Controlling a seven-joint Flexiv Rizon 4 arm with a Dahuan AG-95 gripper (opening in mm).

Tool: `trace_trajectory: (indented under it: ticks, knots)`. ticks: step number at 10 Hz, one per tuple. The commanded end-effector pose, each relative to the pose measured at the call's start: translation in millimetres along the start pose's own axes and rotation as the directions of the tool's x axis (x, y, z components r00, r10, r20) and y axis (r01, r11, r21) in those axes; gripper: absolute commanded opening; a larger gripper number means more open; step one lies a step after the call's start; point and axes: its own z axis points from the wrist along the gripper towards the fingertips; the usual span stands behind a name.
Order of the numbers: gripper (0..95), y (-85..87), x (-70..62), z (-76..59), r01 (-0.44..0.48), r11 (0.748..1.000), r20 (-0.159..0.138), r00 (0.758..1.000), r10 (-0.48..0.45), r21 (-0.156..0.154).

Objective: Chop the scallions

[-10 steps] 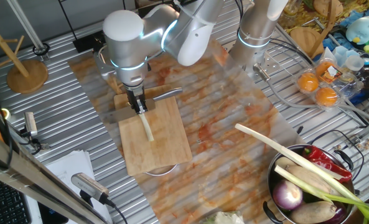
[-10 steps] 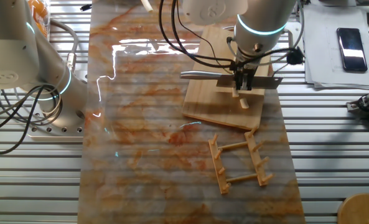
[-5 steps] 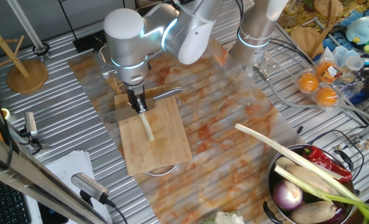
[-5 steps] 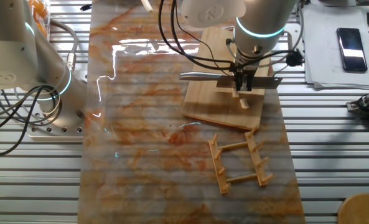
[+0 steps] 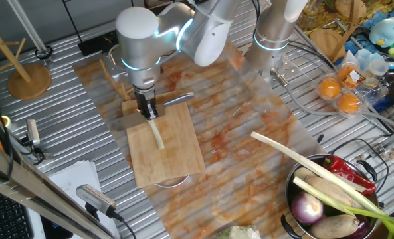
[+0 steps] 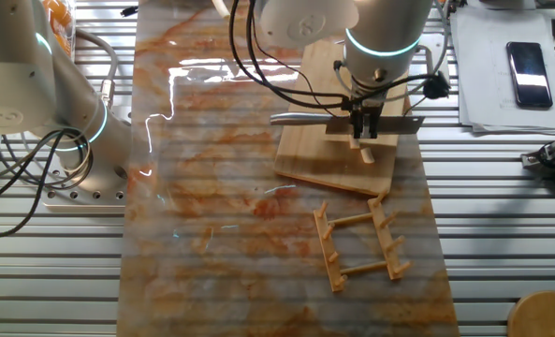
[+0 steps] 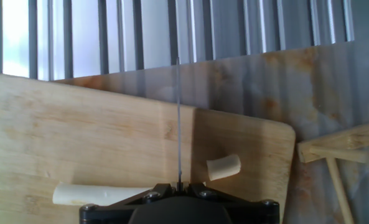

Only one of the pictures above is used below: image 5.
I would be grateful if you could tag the wooden cutting board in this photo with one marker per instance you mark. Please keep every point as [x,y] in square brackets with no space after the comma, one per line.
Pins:
[180,149]

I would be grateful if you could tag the silver depth camera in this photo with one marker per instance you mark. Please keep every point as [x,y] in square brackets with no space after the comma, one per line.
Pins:
[33,132]
[95,198]

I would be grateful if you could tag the long green scallion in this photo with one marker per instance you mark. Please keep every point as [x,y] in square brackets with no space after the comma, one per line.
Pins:
[283,150]
[316,192]

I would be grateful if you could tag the small black object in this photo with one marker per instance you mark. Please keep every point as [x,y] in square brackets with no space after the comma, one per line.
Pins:
[320,138]

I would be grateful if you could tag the pale potato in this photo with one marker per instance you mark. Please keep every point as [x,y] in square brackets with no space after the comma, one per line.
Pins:
[303,172]

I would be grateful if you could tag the marble pattern table mat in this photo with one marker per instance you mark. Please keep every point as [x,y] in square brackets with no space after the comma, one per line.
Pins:
[233,116]

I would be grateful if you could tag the pale green cabbage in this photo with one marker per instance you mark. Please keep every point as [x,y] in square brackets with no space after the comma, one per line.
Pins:
[240,233]

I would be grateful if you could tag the steel cleaver knife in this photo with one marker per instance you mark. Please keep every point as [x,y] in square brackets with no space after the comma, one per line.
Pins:
[180,99]

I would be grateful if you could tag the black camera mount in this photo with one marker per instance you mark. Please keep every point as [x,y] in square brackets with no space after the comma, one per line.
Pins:
[34,152]

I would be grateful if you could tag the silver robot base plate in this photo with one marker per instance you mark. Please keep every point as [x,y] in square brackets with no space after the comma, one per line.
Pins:
[291,68]

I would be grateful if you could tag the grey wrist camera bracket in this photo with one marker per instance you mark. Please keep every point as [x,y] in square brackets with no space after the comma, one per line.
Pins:
[117,73]

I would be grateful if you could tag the red pepper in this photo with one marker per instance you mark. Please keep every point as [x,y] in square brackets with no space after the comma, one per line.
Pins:
[343,167]

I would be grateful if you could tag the white plastic cup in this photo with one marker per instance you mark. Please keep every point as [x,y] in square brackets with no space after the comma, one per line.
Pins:
[362,58]
[378,67]

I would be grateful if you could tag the black keyboard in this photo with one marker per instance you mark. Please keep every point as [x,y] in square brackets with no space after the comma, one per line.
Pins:
[4,219]

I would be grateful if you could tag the wooden mug tree stand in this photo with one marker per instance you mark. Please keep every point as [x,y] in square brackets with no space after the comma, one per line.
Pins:
[29,83]
[324,41]

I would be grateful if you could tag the purple onion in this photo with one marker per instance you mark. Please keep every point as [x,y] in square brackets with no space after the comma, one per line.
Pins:
[306,209]

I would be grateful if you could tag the wooden peg knife rack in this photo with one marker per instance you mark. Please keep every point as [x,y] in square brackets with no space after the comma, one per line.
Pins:
[117,87]

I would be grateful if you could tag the orange fruit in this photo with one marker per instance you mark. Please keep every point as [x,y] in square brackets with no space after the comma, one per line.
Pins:
[328,88]
[344,74]
[348,103]

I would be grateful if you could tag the brown sweet potato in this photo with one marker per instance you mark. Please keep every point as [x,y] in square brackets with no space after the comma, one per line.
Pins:
[333,227]
[333,191]

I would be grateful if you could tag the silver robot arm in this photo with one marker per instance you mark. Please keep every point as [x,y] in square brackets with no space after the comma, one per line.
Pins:
[143,49]

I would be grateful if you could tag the purple eggplant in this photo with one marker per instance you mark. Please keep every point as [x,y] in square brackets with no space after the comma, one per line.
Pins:
[362,229]

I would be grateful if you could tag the black smartphone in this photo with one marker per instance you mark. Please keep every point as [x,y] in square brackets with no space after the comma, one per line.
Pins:
[55,230]

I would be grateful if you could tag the aluminium frame beam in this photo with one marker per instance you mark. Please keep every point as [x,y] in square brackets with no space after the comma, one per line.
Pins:
[17,177]

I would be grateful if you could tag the yellow dried pasta bag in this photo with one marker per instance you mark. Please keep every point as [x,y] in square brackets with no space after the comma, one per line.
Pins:
[379,6]

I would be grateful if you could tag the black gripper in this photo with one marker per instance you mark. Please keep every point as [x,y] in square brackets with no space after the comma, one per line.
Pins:
[145,98]

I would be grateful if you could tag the light blue plush toy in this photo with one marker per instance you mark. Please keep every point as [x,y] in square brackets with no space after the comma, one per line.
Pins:
[384,33]

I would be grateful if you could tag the clear glass jar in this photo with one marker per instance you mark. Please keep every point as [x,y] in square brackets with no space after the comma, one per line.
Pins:
[311,10]

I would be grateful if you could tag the silver tripod pole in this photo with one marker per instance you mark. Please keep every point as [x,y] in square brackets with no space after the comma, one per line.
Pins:
[28,26]

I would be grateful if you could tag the white paper stack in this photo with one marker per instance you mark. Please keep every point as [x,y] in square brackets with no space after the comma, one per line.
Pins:
[73,176]

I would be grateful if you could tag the white scallion stalk piece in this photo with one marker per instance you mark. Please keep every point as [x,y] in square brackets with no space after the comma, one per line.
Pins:
[157,136]

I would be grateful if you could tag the clear plastic fruit container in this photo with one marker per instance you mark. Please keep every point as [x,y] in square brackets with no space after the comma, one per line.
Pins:
[366,93]

